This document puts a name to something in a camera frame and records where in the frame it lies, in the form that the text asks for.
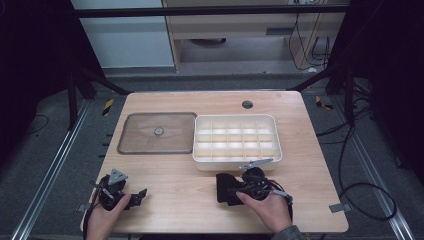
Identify person's left hand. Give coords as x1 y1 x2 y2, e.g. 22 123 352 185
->
86 193 132 234

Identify aluminium floor rail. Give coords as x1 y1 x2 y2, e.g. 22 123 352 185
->
333 94 416 240
10 99 92 240

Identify person's right hand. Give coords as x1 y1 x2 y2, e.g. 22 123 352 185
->
235 191 294 234

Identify left hand-held gripper cable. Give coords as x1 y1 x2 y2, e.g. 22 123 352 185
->
82 186 101 240

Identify hanging black cables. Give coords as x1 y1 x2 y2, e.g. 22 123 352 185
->
287 12 332 73

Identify yellow and black tape strip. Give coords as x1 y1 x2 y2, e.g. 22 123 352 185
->
101 98 115 117
314 95 335 111

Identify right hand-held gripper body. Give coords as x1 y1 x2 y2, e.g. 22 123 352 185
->
238 158 295 205

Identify white cabinet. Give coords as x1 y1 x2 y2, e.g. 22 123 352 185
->
70 0 176 69

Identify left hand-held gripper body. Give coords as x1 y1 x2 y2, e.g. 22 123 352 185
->
89 168 134 212

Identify black cable loop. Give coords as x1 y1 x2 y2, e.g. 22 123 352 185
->
337 124 398 222

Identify white compartment box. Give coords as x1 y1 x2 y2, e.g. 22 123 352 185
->
192 113 284 172

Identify black horizontal frame bar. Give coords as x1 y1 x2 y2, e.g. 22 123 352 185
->
70 3 351 19

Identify black metal stand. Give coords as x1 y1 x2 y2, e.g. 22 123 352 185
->
286 61 356 126
66 61 132 132

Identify black cloth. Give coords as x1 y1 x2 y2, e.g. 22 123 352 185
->
215 172 247 207

